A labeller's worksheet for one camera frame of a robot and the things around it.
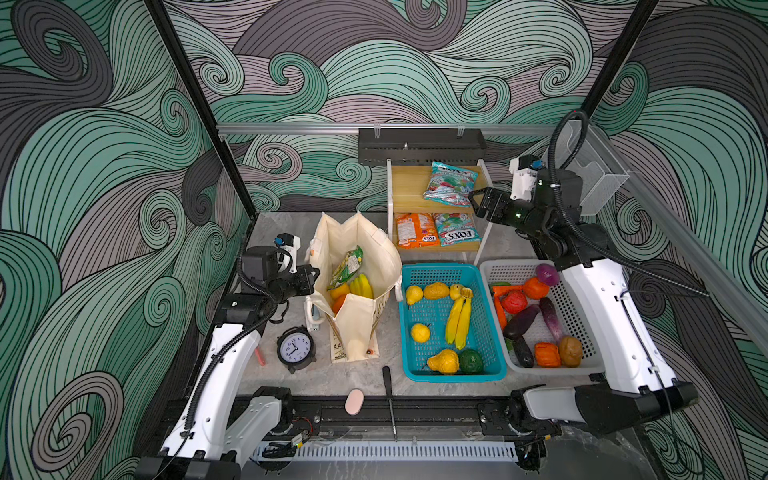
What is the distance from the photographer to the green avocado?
2.59 ft

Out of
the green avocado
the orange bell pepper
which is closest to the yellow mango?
the green avocado

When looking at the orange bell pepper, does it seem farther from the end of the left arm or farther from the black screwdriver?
the end of the left arm

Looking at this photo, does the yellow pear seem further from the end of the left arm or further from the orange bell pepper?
the end of the left arm

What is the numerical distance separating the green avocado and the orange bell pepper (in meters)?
0.16
